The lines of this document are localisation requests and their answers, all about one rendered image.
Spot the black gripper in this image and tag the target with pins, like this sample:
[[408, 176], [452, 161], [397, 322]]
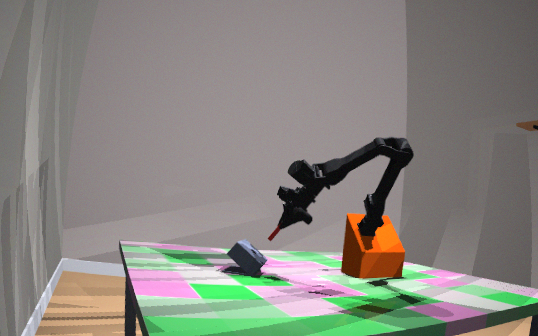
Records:
[[293, 214]]

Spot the dark red peg with grey band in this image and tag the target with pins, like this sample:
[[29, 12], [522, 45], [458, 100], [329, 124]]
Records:
[[274, 233]]

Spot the pale blue square panel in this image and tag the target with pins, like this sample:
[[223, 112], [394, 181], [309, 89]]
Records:
[[249, 259]]

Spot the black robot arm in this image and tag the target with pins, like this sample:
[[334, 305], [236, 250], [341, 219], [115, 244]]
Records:
[[335, 170]]

